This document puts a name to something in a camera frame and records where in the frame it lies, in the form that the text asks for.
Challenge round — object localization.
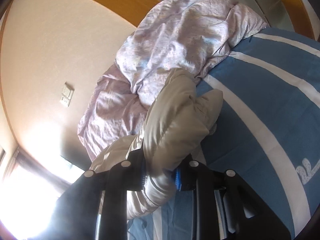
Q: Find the white puffer jacket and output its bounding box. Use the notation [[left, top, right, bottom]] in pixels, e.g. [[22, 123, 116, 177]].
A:
[[89, 68, 223, 214]]

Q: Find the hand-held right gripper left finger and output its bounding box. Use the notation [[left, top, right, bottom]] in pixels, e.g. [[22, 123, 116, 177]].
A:
[[54, 150, 147, 240]]

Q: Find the blue white striped bed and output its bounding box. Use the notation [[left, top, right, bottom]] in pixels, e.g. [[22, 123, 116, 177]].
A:
[[127, 27, 320, 240]]

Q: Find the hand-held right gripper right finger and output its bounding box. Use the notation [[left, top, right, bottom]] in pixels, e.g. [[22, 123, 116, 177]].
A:
[[172, 156, 292, 240]]

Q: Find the bright window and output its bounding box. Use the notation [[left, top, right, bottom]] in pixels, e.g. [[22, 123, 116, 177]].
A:
[[0, 145, 85, 240]]

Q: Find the pink crumpled quilt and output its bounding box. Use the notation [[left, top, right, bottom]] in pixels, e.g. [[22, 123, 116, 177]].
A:
[[77, 0, 268, 160]]

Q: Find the wooden framed glass door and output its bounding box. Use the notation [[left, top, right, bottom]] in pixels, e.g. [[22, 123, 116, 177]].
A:
[[239, 0, 320, 41]]

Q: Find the white wall light switch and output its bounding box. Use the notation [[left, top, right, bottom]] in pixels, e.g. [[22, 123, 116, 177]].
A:
[[62, 81, 75, 99]]

